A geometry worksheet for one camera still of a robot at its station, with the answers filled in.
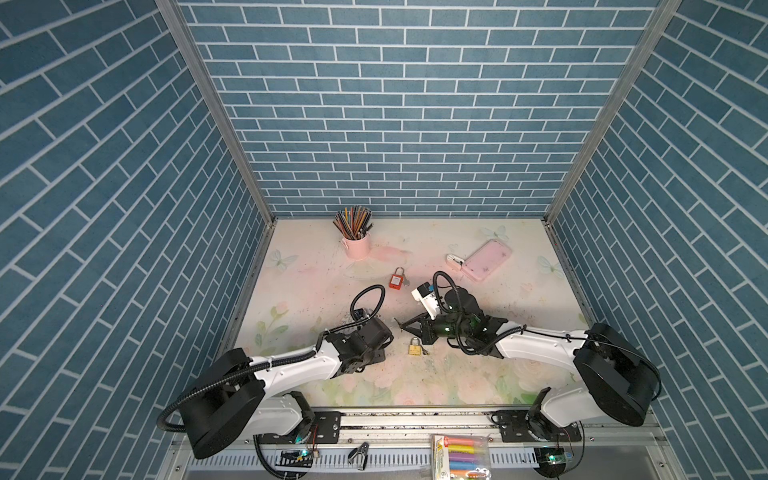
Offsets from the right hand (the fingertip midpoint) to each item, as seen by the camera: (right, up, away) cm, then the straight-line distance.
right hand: (401, 325), depth 80 cm
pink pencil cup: (-15, +20, +25) cm, 35 cm away
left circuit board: (-26, -30, -9) cm, 40 cm away
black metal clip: (-9, -27, -10) cm, 30 cm away
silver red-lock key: (+2, +9, +22) cm, 24 cm away
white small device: (+19, +17, +26) cm, 36 cm away
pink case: (+30, +16, +26) cm, 43 cm away
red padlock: (-1, +9, +21) cm, 23 cm away
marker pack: (+14, -28, -11) cm, 33 cm away
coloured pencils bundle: (-17, +30, +24) cm, 42 cm away
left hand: (-6, -10, +6) cm, 13 cm away
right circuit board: (+36, -30, -10) cm, 48 cm away
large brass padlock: (+4, -9, +7) cm, 12 cm away
